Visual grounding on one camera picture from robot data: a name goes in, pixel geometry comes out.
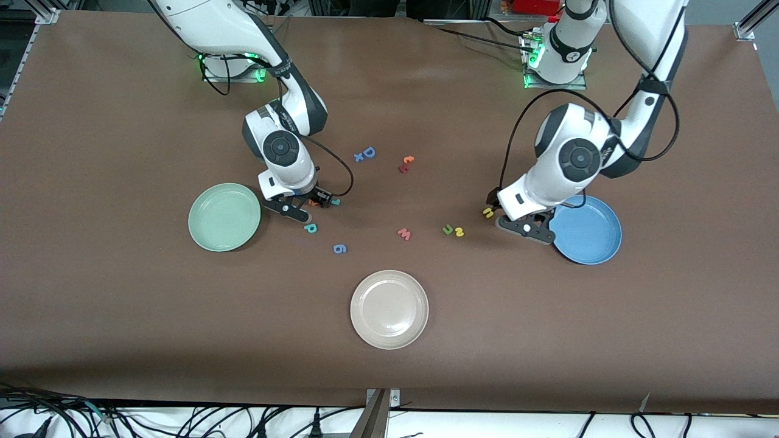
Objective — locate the black power plug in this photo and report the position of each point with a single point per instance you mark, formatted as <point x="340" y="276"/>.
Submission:
<point x="316" y="426"/>

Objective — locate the beige plate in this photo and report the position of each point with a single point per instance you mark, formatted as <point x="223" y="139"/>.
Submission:
<point x="389" y="310"/>

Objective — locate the metal clamp plate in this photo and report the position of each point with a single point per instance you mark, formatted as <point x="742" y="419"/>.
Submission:
<point x="394" y="398"/>

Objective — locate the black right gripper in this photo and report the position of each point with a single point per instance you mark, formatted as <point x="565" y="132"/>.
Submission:
<point x="314" y="196"/>

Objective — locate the brown table cover sheet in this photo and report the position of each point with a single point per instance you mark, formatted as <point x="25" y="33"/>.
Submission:
<point x="122" y="304"/>

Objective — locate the aluminium beam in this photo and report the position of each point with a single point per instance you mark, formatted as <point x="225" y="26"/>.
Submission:
<point x="371" y="420"/>

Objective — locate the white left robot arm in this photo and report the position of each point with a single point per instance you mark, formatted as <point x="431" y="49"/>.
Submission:
<point x="572" y="161"/>

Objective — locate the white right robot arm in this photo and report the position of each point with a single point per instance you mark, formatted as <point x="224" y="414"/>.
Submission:
<point x="286" y="158"/>

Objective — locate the pink foam letter w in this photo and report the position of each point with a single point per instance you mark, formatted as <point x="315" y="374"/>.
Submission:
<point x="405" y="234"/>

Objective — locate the blue plate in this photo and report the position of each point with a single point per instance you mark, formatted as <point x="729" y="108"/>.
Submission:
<point x="590" y="237"/>

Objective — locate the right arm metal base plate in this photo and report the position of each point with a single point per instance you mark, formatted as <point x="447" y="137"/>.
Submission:
<point x="207" y="78"/>

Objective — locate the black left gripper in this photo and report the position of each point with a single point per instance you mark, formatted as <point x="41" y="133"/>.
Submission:
<point x="492" y="199"/>

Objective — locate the white paper tag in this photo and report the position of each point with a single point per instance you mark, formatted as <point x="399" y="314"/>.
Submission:
<point x="645" y="403"/>

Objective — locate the red box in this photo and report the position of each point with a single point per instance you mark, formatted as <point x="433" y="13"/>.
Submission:
<point x="535" y="6"/>

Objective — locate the light green plate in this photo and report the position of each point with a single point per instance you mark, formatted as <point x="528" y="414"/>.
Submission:
<point x="224" y="218"/>

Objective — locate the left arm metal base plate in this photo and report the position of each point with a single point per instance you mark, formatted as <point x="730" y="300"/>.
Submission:
<point x="532" y="85"/>

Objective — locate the black connector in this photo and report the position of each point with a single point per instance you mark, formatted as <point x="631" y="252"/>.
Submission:
<point x="36" y="431"/>

